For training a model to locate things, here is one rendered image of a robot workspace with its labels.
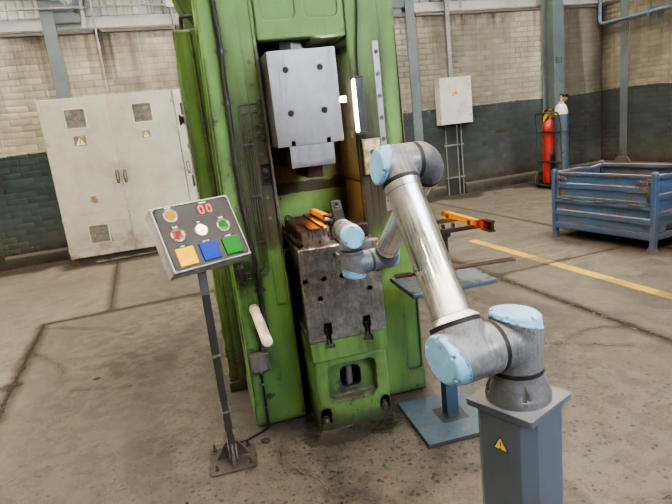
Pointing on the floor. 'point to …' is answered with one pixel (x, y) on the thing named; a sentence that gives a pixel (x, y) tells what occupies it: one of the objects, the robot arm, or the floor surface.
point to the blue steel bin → (615, 200)
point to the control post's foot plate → (221, 463)
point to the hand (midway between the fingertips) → (329, 217)
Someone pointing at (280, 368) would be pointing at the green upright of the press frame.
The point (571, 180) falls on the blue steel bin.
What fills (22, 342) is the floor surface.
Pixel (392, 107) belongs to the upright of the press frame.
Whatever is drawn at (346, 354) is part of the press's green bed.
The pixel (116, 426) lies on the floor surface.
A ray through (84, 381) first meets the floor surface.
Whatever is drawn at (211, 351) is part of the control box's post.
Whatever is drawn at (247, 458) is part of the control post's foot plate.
